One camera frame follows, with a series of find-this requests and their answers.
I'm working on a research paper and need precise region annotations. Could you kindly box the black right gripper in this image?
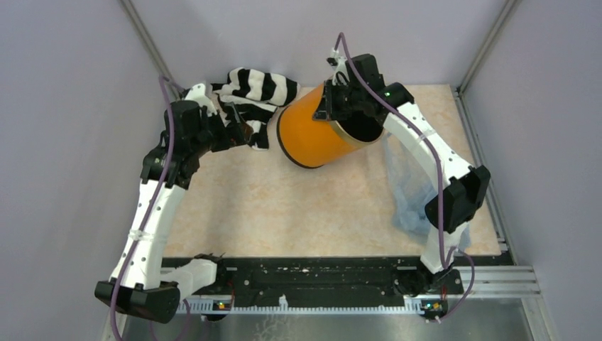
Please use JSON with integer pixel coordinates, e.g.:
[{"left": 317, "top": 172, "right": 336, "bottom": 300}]
[{"left": 313, "top": 80, "right": 364, "bottom": 121}]

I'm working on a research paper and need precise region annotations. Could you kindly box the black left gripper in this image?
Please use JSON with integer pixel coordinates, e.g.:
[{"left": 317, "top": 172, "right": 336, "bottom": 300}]
[{"left": 190, "top": 101, "right": 253, "bottom": 156}]

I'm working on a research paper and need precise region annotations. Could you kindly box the orange trash bin gold rim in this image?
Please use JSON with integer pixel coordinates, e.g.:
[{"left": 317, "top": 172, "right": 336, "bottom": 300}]
[{"left": 276, "top": 85, "right": 383, "bottom": 169}]

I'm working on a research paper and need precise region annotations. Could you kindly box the translucent blue plastic bag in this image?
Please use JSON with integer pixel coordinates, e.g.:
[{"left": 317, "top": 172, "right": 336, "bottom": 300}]
[{"left": 381, "top": 134, "right": 473, "bottom": 250}]

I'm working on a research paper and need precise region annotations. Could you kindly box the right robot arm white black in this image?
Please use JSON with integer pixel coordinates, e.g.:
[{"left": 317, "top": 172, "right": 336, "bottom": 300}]
[{"left": 312, "top": 50, "right": 491, "bottom": 293}]

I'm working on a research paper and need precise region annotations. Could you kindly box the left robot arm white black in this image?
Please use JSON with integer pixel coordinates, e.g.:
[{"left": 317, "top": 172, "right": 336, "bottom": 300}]
[{"left": 94, "top": 83, "right": 253, "bottom": 323}]

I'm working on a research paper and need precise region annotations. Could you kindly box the black white striped cloth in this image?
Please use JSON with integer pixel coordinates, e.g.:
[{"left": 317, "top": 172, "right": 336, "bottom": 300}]
[{"left": 211, "top": 67, "right": 301, "bottom": 151}]

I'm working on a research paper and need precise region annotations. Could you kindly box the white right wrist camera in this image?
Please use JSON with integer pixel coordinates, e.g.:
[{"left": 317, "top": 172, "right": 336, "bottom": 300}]
[{"left": 327, "top": 48, "right": 349, "bottom": 85}]

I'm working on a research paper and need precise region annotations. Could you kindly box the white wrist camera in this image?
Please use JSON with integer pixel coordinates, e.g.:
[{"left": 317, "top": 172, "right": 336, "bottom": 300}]
[
  {"left": 327, "top": 48, "right": 349, "bottom": 85},
  {"left": 183, "top": 83, "right": 218, "bottom": 117}
]

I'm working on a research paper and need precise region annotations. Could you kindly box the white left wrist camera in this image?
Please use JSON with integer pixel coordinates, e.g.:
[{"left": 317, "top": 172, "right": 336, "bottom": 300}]
[{"left": 183, "top": 83, "right": 218, "bottom": 117}]

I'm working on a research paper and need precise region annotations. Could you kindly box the aluminium corner post left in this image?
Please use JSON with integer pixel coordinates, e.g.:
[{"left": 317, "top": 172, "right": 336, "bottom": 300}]
[{"left": 117, "top": 0, "right": 173, "bottom": 81}]

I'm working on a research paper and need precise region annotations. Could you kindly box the aluminium corner post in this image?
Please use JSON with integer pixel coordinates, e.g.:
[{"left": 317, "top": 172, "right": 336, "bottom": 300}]
[
  {"left": 456, "top": 0, "right": 522, "bottom": 98},
  {"left": 117, "top": 0, "right": 173, "bottom": 81}
]

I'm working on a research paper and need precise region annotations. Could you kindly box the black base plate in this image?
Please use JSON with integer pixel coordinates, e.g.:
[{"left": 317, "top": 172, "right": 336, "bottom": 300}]
[{"left": 162, "top": 254, "right": 513, "bottom": 309}]

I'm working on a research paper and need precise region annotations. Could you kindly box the aluminium corner post right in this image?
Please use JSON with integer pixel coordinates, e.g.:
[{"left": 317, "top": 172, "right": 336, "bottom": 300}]
[{"left": 456, "top": 0, "right": 522, "bottom": 98}]

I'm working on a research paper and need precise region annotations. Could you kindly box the aluminium frame rail front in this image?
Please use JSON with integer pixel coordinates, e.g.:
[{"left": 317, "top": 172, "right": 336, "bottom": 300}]
[{"left": 101, "top": 266, "right": 549, "bottom": 341}]

